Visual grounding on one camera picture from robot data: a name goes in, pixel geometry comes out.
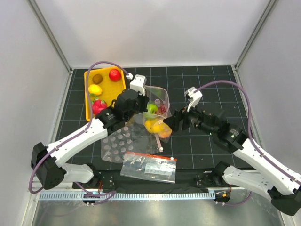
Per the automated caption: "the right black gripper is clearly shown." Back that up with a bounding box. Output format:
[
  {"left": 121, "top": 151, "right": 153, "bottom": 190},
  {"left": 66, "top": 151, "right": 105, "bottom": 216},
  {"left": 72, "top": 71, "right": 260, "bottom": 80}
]
[{"left": 163, "top": 99, "right": 216, "bottom": 137}]

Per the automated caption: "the orange peach toy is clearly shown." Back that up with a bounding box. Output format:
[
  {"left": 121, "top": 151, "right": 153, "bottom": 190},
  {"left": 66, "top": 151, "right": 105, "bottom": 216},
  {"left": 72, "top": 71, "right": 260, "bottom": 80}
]
[{"left": 158, "top": 129, "right": 172, "bottom": 139}]

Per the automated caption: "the green lime toy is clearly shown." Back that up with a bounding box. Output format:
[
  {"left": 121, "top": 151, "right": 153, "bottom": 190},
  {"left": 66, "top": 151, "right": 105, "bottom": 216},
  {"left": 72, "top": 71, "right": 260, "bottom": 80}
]
[{"left": 143, "top": 103, "right": 158, "bottom": 118}]

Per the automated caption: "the dark red grapes toy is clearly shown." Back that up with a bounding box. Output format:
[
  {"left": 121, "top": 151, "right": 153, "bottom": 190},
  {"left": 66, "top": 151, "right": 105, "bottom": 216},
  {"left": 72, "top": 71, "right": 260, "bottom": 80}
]
[{"left": 155, "top": 105, "right": 166, "bottom": 115}]

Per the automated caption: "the pink polka dot zip bag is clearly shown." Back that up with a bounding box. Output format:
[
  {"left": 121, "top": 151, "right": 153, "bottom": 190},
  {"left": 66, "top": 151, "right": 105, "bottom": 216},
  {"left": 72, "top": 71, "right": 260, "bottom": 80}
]
[{"left": 143, "top": 86, "right": 172, "bottom": 143}]

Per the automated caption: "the yellow mango toy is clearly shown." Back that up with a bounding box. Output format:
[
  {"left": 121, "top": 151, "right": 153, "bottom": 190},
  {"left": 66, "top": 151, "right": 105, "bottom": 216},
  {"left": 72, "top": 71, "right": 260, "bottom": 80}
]
[{"left": 144, "top": 119, "right": 165, "bottom": 133}]

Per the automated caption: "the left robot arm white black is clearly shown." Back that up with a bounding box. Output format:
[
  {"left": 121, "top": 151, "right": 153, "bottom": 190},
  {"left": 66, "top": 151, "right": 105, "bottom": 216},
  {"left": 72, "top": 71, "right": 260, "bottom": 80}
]
[{"left": 29, "top": 88, "right": 149, "bottom": 193}]

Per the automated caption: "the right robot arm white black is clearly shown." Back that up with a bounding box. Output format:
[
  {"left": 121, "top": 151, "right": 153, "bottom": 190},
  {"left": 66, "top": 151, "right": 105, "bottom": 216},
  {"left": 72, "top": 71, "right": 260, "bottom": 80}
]
[{"left": 164, "top": 107, "right": 301, "bottom": 216}]

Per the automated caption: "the clear bag pink zipper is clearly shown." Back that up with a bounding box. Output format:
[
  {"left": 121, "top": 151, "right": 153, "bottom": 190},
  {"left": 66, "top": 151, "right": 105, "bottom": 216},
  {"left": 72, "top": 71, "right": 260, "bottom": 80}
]
[{"left": 101, "top": 119, "right": 164, "bottom": 163}]

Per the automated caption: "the clear bag orange zipper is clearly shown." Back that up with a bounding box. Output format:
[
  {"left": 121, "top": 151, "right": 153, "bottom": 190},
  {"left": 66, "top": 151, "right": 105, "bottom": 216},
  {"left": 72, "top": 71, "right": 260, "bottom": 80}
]
[{"left": 120, "top": 152, "right": 177, "bottom": 184}]

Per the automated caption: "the red apple toy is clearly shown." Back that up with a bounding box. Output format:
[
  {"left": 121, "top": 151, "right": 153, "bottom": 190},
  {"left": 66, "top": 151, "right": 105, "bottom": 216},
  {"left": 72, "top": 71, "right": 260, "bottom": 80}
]
[{"left": 109, "top": 69, "right": 121, "bottom": 82}]

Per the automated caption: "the red dragon fruit toy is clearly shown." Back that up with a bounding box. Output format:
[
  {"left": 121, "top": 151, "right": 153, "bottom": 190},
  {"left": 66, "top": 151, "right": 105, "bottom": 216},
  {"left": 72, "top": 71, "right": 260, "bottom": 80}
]
[{"left": 92, "top": 96, "right": 108, "bottom": 115}]

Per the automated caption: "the yellow plastic tray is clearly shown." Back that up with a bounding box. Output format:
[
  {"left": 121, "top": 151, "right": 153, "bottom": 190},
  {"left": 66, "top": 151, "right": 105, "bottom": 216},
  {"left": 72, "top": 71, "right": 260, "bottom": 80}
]
[{"left": 84, "top": 66, "right": 126, "bottom": 121}]

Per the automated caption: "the yellow lemon toy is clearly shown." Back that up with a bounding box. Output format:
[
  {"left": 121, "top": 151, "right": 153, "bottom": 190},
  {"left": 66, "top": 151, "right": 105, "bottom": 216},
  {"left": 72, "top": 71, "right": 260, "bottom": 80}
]
[{"left": 88, "top": 84, "right": 103, "bottom": 96}]

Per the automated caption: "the brown kiwi toy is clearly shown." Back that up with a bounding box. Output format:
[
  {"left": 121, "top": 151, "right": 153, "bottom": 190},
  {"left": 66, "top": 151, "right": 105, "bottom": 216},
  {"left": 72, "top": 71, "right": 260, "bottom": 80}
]
[{"left": 92, "top": 74, "right": 103, "bottom": 84}]

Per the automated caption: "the black grid cutting mat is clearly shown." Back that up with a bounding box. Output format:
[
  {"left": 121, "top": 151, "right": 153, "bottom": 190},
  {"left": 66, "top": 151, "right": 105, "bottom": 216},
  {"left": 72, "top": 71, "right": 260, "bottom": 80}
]
[{"left": 53, "top": 65, "right": 251, "bottom": 170}]

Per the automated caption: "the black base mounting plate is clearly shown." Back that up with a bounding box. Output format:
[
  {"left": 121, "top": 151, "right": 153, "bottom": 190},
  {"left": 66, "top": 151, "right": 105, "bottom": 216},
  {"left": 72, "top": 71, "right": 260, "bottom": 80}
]
[{"left": 81, "top": 169, "right": 230, "bottom": 194}]

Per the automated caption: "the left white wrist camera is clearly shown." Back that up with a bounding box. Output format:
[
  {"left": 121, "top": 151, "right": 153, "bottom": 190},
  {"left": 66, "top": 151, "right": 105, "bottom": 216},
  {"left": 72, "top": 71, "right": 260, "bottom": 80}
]
[{"left": 129, "top": 74, "right": 147, "bottom": 96}]

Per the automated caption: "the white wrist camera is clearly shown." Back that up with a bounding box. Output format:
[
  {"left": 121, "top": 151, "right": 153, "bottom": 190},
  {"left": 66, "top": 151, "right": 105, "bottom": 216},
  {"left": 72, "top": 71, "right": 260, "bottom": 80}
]
[
  {"left": 129, "top": 74, "right": 147, "bottom": 96},
  {"left": 184, "top": 87, "right": 203, "bottom": 112}
]

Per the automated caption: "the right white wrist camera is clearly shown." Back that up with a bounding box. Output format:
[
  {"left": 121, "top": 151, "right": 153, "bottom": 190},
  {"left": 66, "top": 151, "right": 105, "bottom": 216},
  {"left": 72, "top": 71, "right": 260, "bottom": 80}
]
[{"left": 184, "top": 87, "right": 203, "bottom": 112}]

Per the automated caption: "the slotted white cable duct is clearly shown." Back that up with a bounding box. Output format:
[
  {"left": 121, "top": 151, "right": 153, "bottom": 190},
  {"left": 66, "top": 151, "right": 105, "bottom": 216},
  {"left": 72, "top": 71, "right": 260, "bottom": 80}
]
[{"left": 39, "top": 190, "right": 215, "bottom": 201}]

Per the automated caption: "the left aluminium frame post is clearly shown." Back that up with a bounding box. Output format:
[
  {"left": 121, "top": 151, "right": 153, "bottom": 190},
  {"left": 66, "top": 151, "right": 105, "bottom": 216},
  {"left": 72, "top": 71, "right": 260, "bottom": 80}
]
[{"left": 26, "top": 0, "right": 72, "bottom": 73}]

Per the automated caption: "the aluminium frame post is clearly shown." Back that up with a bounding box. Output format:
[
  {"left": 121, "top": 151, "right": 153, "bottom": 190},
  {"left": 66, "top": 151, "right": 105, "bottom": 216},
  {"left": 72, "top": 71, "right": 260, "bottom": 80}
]
[
  {"left": 26, "top": 0, "right": 72, "bottom": 73},
  {"left": 234, "top": 0, "right": 278, "bottom": 71}
]

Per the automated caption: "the right aluminium frame post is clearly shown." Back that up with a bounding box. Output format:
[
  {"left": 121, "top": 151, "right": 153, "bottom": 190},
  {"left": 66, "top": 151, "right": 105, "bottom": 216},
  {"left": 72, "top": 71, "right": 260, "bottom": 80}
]
[{"left": 234, "top": 0, "right": 278, "bottom": 71}]

